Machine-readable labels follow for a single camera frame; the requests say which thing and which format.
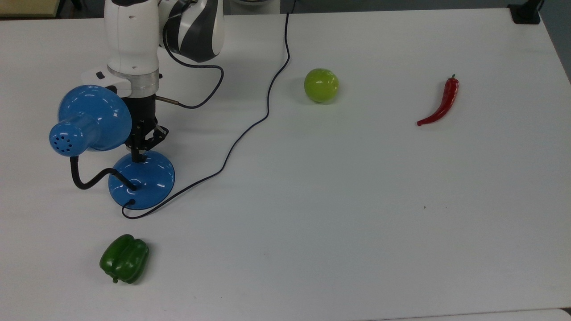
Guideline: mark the blue gooseneck desk lamp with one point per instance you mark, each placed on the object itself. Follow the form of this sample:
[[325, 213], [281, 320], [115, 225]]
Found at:
[[147, 183]]

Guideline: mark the red chili pepper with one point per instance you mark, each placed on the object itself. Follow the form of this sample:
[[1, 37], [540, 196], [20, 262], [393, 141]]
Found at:
[[448, 99]]

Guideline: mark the light wooden board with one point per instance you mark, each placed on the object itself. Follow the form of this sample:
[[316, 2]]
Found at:
[[26, 6]]

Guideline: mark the dark green bell pepper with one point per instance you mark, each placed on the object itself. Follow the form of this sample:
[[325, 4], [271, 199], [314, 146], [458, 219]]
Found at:
[[125, 258]]

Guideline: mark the black table clamp mount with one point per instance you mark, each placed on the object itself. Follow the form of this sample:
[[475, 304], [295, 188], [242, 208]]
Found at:
[[526, 13]]

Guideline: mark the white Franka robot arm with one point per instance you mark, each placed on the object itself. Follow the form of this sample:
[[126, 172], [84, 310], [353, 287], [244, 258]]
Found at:
[[131, 35]]

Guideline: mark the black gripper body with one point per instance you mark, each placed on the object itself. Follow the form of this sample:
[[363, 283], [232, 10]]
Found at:
[[140, 111]]

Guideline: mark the light green apple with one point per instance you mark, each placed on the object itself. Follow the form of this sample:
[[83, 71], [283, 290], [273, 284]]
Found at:
[[321, 84]]

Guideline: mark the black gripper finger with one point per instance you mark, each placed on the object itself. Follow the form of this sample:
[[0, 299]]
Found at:
[[138, 145], [155, 136]]

